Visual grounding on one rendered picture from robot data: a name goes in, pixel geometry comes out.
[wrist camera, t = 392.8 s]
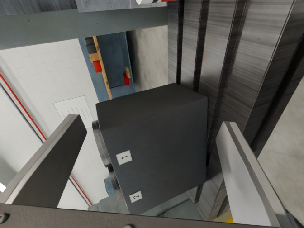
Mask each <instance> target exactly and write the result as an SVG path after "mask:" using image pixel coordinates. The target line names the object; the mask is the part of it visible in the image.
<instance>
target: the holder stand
mask: <svg viewBox="0 0 304 228"><path fill-rule="evenodd" d="M95 107H96V112H97V118H98V120H96V121H92V129H93V133H94V137H95V141H96V145H97V148H98V151H99V154H100V157H101V160H102V162H103V164H104V166H105V167H106V168H108V170H109V176H110V179H111V182H112V186H113V189H114V192H115V195H116V198H117V200H118V202H121V201H123V200H124V201H125V203H126V206H127V209H128V212H129V214H135V215H140V214H142V213H144V212H146V211H148V210H150V209H152V208H154V207H156V206H158V205H160V204H162V203H164V202H166V201H168V200H170V199H173V198H175V197H177V196H179V195H181V194H183V193H185V192H187V191H189V190H191V189H193V188H195V187H197V186H199V185H201V184H203V183H205V182H206V152H207V118H208V97H207V96H204V95H202V94H200V93H197V92H195V91H193V90H190V89H188V88H186V87H183V86H181V85H179V84H177V83H171V84H168V85H163V86H160V87H156V88H152V89H149V90H145V91H141V92H138V93H134V94H130V95H126V96H122V97H118V98H115V99H111V100H107V101H103V102H100V103H97V104H95Z"/></svg>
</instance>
